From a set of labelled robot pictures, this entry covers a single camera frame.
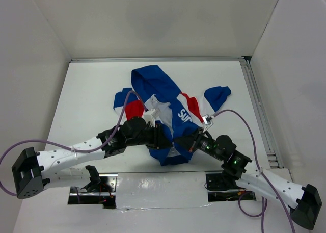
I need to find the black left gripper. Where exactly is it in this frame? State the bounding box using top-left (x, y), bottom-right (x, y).
top-left (126, 122), bottom-right (173, 150)

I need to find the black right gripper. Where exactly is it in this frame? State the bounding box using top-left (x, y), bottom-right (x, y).
top-left (173, 126), bottom-right (224, 161)

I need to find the blue white red jacket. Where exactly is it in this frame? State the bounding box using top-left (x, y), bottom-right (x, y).
top-left (113, 64), bottom-right (232, 167)

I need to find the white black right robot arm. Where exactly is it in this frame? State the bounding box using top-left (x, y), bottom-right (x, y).
top-left (174, 133), bottom-right (322, 230)

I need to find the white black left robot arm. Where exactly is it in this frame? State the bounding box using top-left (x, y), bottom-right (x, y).
top-left (12, 117), bottom-right (172, 199)

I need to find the white taped cover panel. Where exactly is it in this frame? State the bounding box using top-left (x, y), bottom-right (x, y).
top-left (116, 172), bottom-right (209, 209)

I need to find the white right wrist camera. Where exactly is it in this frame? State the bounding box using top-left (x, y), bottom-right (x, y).
top-left (202, 115), bottom-right (214, 132)

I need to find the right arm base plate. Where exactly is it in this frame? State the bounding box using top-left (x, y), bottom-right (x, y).
top-left (204, 173), bottom-right (256, 202)

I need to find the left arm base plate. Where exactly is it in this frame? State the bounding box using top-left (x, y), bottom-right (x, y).
top-left (68, 173), bottom-right (118, 209)

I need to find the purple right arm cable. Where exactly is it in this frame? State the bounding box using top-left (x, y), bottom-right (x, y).
top-left (211, 108), bottom-right (296, 233)

